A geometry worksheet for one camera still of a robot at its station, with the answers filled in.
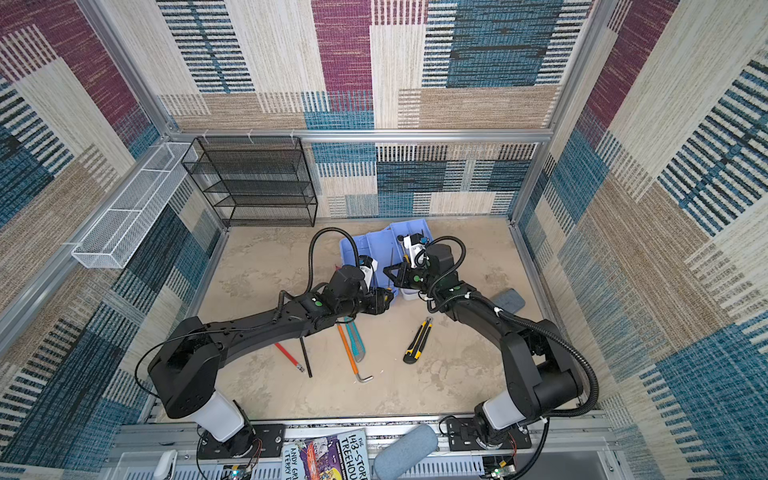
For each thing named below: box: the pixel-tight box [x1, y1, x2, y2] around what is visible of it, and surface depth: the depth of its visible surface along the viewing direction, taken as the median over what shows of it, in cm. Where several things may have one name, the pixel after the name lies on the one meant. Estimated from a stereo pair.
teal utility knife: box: [345, 321, 366, 363], surface depth 90 cm
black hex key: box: [300, 336, 313, 378], surface depth 87 cm
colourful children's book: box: [282, 428, 371, 480], surface depth 70 cm
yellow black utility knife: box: [403, 316, 433, 365], surface depth 90 cm
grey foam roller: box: [373, 424, 439, 480], surface depth 70 cm
